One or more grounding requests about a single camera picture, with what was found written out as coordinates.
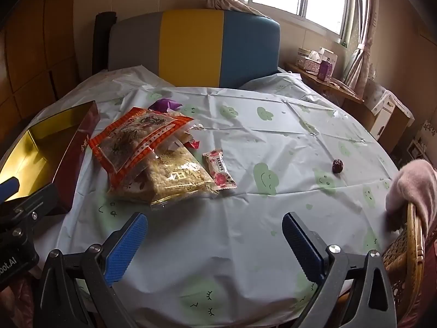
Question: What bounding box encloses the orange snack bag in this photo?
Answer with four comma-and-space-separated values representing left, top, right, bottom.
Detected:
89, 107, 194, 189

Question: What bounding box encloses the rattan chair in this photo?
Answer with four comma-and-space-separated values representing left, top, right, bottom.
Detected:
380, 201, 427, 328

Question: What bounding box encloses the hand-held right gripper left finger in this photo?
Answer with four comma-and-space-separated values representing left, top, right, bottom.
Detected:
32, 212, 148, 328

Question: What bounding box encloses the wooden side desk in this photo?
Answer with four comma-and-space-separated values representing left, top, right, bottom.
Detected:
285, 62, 366, 124

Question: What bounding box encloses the white box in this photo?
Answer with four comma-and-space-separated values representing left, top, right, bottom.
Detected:
319, 47, 338, 67

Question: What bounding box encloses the cloth-covered cardboard box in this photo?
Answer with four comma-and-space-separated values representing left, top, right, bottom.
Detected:
364, 80, 415, 144

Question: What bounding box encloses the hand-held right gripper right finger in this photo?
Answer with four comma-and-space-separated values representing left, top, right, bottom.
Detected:
282, 212, 398, 328

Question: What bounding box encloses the wooden wardrobe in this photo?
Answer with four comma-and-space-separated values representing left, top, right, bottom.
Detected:
0, 0, 77, 124

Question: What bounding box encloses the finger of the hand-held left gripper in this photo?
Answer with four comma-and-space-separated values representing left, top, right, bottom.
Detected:
0, 177, 59, 233

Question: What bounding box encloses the pink floral curtain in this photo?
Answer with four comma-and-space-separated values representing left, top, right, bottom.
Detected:
343, 0, 379, 93

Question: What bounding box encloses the purple box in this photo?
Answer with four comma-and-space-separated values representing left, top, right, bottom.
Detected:
317, 58, 333, 78

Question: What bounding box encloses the pink cloth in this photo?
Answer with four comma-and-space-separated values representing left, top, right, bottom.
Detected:
386, 159, 437, 233

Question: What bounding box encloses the pale green-print tablecloth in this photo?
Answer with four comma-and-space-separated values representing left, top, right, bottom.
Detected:
25, 65, 401, 318

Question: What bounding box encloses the gold tin box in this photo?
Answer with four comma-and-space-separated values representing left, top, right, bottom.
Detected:
0, 101, 101, 216

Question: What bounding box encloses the patterned tissue box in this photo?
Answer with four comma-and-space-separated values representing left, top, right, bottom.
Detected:
297, 48, 323, 71

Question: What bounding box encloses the purple snack packet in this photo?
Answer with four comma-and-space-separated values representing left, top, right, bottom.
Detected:
150, 98, 183, 113

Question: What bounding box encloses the pink white snack packet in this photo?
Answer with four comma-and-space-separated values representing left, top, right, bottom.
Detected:
202, 149, 237, 191

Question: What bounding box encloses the clear golden snack bag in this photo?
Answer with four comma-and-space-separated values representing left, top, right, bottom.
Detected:
108, 143, 220, 209

